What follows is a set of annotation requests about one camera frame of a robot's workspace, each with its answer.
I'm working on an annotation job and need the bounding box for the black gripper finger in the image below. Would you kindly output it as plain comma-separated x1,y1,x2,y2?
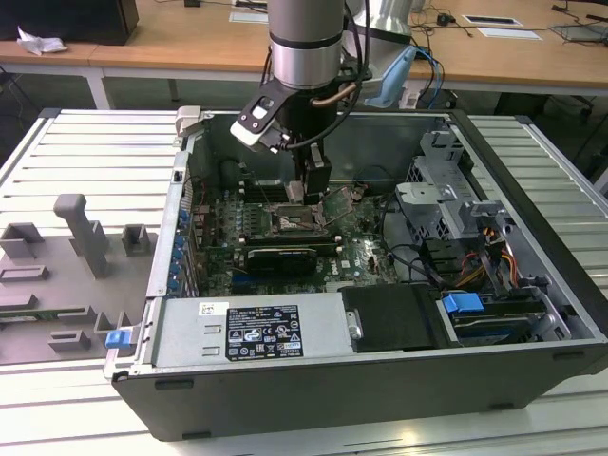
303,143,333,207

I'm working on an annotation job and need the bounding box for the silver square CPU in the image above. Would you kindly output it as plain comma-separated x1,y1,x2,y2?
284,180,309,206

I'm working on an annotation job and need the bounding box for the thin metal locking lever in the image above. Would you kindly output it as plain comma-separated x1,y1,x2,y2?
249,170,276,211

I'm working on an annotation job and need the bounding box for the CPU socket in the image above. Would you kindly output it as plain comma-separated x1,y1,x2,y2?
266,201,332,238

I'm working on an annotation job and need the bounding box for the green motherboard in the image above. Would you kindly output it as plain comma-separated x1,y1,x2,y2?
189,182,405,298

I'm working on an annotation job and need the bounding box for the black graphics card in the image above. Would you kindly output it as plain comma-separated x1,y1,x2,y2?
245,245,318,277

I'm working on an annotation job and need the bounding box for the pale blue teach pendant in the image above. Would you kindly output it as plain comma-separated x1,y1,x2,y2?
364,45,418,108

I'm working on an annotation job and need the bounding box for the grey metal disk bay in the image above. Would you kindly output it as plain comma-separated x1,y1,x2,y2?
393,128,514,243

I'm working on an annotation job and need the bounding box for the grey plastic case latch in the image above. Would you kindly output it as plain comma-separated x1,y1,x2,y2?
174,104,205,139

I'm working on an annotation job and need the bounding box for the white framed desk grommet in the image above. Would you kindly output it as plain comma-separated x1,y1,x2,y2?
463,13,522,26
229,9,268,24

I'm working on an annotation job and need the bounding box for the black plastic shroud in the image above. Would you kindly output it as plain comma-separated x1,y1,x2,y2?
340,283,450,353

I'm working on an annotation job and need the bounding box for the blue disk carrier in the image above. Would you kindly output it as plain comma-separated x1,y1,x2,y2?
440,293,484,314

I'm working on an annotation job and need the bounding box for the grey power supply unit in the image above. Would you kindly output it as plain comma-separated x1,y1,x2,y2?
151,292,357,370

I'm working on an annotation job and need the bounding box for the white paper sheet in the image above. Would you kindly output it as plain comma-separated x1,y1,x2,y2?
477,27,546,41

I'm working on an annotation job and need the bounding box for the open black PC case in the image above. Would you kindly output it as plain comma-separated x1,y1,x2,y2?
103,104,608,443

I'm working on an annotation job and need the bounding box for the hard disk drive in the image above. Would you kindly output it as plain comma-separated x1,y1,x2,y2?
450,308,536,346

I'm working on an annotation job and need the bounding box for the blue case latch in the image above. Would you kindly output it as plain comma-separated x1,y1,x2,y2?
104,330,130,352

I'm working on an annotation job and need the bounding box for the black computer box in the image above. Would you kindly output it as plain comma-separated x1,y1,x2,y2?
0,0,140,47

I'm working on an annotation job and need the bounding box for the crumpled white paper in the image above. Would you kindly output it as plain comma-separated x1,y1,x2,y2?
16,26,67,57

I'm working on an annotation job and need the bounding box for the grey parts rack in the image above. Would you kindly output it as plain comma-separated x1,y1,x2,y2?
0,192,161,367

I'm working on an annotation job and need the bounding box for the transparent flat tray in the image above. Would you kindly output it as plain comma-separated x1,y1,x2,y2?
548,21,608,48

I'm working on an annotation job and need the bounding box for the green RAM stick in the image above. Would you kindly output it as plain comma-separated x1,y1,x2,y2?
0,309,91,325

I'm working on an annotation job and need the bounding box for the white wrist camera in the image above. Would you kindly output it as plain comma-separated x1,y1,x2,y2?
230,92,289,154

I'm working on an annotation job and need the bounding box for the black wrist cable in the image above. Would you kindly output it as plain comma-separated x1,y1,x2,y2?
284,0,376,151

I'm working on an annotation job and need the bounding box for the thin blue cable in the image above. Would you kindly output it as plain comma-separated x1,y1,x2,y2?
411,43,446,111

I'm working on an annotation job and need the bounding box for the wooden desk white frame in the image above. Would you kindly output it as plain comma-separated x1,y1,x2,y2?
0,40,143,110
89,0,608,94

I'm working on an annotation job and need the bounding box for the yellow red wire bundle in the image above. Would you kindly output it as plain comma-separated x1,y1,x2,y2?
455,226,520,287

